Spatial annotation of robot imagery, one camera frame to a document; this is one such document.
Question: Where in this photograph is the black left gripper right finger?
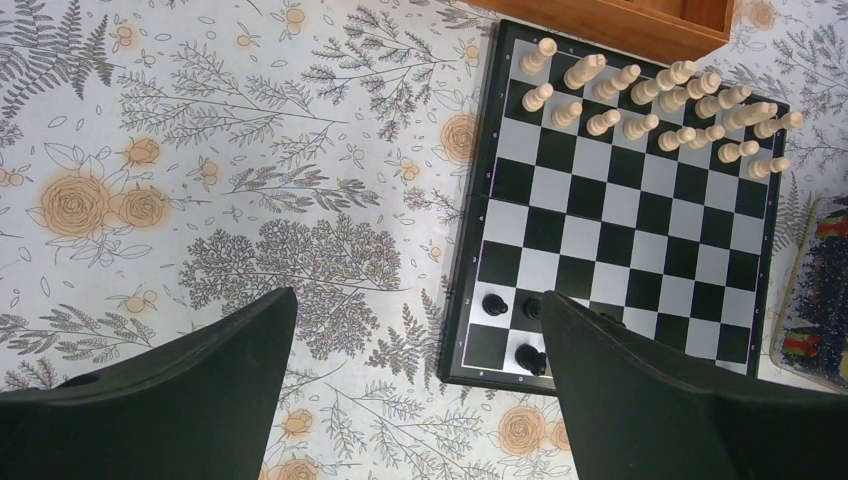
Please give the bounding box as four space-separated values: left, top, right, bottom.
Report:
540 291 847 479

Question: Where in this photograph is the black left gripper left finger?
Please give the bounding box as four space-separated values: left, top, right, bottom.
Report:
1 288 298 479

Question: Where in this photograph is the black chess pawn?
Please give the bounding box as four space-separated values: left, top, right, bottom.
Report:
481 294 509 317
514 344 548 376

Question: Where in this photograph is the gold tin of black pieces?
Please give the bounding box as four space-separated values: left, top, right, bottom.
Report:
770 195 847 394

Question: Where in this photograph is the black silver chess board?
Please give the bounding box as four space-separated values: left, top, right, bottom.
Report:
438 20 781 395

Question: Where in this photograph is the floral table mat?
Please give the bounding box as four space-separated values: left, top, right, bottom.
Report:
1 1 847 479

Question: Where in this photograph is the orange compartment tray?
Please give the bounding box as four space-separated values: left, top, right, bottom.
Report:
473 0 735 64

